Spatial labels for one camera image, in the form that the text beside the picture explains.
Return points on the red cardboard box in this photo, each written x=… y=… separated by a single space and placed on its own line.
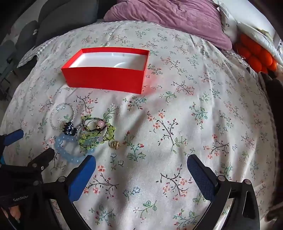
x=99 y=79

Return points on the white printed pillow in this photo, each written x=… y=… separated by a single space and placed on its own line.
x=227 y=20

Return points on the dark cushion with white mark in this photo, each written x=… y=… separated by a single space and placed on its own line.
x=26 y=35

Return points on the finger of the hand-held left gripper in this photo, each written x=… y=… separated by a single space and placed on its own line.
x=43 y=158
x=14 y=136

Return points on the orange knotted cushion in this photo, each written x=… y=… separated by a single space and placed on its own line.
x=254 y=53

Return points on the person's left hand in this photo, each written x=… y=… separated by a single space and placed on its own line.
x=20 y=201

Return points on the purple pillow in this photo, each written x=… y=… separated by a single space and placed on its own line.
x=165 y=17

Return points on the grey sofa cushion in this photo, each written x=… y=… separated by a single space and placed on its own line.
x=66 y=20

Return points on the dark hair claw clip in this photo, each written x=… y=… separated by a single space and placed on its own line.
x=69 y=128

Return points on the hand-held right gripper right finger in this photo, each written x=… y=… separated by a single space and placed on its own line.
x=200 y=177

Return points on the floral blanket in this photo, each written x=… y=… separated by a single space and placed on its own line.
x=176 y=110

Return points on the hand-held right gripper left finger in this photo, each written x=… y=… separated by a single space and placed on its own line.
x=85 y=172

